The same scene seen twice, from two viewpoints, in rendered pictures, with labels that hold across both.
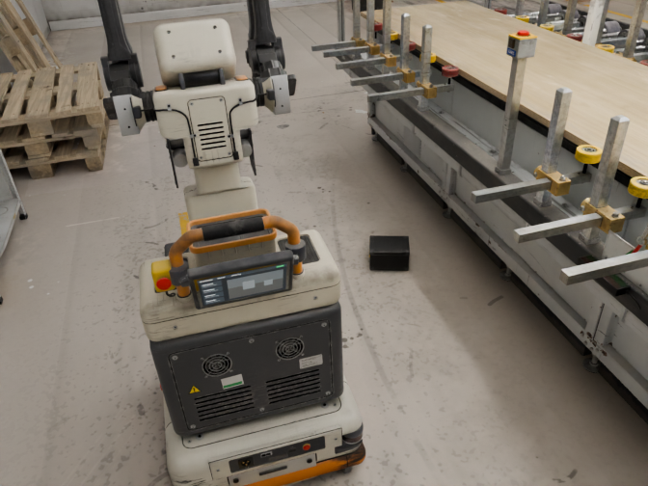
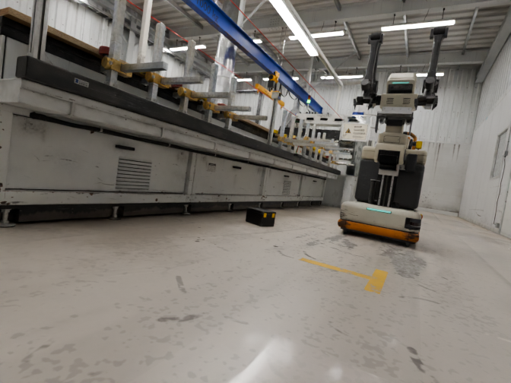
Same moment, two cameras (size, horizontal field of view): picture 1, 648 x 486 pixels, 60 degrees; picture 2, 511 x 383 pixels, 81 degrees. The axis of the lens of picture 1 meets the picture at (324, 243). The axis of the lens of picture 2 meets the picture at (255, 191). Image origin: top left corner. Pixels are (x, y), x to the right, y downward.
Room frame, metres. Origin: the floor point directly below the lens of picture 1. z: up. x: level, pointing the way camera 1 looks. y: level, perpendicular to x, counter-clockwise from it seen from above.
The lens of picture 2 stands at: (4.19, 1.27, 0.39)
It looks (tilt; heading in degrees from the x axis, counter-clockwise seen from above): 3 degrees down; 223
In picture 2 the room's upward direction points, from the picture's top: 8 degrees clockwise
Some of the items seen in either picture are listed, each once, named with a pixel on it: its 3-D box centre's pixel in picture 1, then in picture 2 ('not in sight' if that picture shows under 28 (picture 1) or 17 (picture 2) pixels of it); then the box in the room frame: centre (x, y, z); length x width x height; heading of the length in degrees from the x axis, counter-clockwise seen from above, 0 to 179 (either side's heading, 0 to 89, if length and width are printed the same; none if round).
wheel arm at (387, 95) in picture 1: (411, 93); (241, 117); (2.62, -0.45, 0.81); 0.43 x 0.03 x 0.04; 105
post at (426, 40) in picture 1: (424, 76); (230, 109); (2.68, -0.52, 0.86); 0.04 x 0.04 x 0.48; 15
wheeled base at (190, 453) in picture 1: (255, 391); (381, 219); (1.40, 0.28, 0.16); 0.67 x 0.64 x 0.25; 14
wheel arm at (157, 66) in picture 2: (345, 44); (131, 68); (3.58, -0.20, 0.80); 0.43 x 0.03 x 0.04; 105
